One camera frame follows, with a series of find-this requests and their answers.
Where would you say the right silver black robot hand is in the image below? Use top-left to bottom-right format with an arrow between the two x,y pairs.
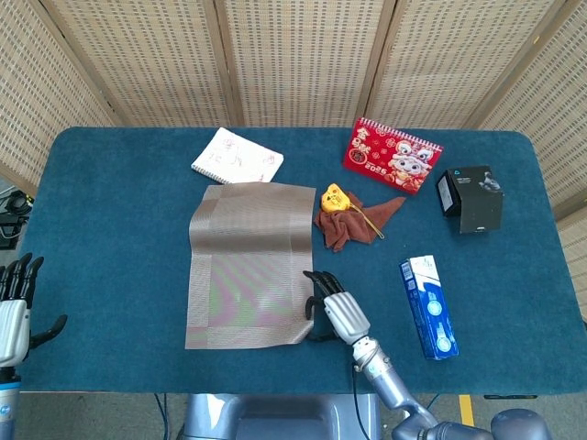
303,269 -> 371,346

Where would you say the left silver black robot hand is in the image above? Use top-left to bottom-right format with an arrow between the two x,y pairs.
0,252 -> 69,369

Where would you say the grey woven placemat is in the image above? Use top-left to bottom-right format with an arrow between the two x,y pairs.
183,181 -> 317,351

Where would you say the blue and white carton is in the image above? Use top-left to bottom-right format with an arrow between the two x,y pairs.
398,256 -> 460,361

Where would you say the brown microfibre cloth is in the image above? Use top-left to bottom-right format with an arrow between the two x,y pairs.
314,192 -> 408,254

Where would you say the yellow tape measure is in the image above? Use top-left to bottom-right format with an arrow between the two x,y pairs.
320,182 -> 386,240

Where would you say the blue-grey robot torso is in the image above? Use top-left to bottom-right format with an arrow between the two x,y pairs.
176,392 -> 382,440

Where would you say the blue felt table cover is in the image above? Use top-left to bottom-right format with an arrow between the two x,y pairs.
0,126 -> 587,398

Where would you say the red 2026 desk calendar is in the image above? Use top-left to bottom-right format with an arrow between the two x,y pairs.
342,116 -> 445,195

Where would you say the black cardboard box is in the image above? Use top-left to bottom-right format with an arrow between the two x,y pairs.
435,165 -> 505,235

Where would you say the white spiral notebook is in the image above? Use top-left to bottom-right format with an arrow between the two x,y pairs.
191,126 -> 284,184

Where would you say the woven rattan folding screen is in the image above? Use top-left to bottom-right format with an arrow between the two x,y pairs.
0,0 -> 587,294

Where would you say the black equipment with cables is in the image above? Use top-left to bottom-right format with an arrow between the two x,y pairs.
0,190 -> 34,251

